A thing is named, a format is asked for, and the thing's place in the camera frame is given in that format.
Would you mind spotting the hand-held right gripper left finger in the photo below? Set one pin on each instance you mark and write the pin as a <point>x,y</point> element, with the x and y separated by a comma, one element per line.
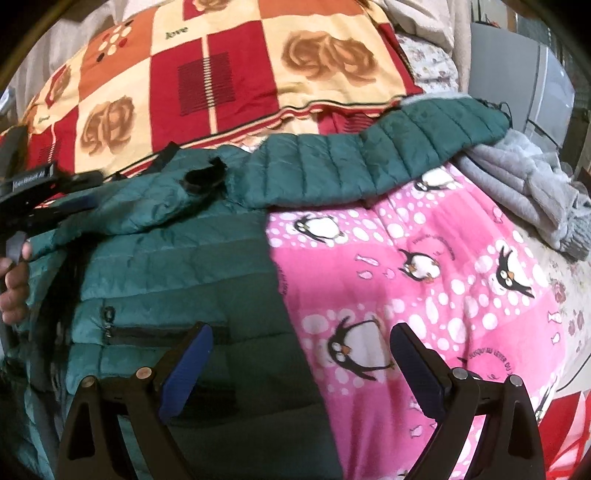
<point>187,369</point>

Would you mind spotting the beige fleece cloth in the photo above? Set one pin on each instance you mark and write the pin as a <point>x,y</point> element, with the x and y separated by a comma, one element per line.
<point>425,21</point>

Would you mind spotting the grey white appliance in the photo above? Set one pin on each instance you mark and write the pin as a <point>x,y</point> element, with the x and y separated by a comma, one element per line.
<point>512,78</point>

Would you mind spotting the grey fleece cloth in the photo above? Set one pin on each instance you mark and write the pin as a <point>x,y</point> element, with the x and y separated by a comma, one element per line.
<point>526,184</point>

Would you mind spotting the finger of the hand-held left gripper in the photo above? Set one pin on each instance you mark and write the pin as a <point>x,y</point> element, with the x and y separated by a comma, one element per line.
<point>69,210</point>
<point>78,181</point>

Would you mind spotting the pink penguin print blanket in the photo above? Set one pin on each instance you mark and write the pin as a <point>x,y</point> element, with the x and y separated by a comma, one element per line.
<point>415,286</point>

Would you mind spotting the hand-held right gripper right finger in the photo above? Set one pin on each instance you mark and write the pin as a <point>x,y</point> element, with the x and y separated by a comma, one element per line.
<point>418,369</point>

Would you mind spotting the red orange patchwork blanket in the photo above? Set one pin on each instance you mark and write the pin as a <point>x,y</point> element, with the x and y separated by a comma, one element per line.
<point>221,78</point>

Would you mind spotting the green puffer jacket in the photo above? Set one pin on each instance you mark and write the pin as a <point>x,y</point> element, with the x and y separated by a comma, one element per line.
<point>184,258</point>

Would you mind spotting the person's left hand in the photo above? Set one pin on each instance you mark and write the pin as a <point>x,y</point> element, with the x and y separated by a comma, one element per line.
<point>14,290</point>

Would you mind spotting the red patterned cloth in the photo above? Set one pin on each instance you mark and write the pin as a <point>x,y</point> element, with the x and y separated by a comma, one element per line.
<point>561,429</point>

